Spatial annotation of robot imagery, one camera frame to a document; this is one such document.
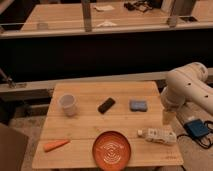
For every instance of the black objects on far table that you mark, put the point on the black objects on far table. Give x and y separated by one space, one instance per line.
140 5

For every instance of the blue sponge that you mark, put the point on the blue sponge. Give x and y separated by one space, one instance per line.
138 105

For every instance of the blue box on floor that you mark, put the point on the blue box on floor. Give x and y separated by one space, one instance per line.
196 129

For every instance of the metal post left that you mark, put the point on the metal post left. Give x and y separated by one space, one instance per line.
86 15

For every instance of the orange carrot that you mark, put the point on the orange carrot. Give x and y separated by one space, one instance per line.
54 144

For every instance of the white paper on far table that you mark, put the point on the white paper on far table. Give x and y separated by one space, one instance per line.
104 8

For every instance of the black rectangular block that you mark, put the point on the black rectangular block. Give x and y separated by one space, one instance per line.
106 105

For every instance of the crumpled white tissue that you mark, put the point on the crumpled white tissue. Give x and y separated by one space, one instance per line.
107 24

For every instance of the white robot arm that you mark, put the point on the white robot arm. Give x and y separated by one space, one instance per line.
186 83

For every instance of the metal clamp at left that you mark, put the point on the metal clamp at left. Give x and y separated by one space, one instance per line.
10 81

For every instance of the white plastic cup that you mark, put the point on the white plastic cup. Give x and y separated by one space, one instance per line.
67 103

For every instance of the brown box corner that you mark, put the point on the brown box corner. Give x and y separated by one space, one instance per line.
12 148

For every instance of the metal post right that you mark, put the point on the metal post right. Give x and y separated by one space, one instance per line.
177 10

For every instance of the metal post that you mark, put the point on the metal post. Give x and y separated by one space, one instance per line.
177 10
86 15

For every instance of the orange ceramic bowl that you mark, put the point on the orange ceramic bowl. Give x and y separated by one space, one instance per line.
111 151

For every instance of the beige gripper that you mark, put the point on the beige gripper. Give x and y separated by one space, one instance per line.
168 116

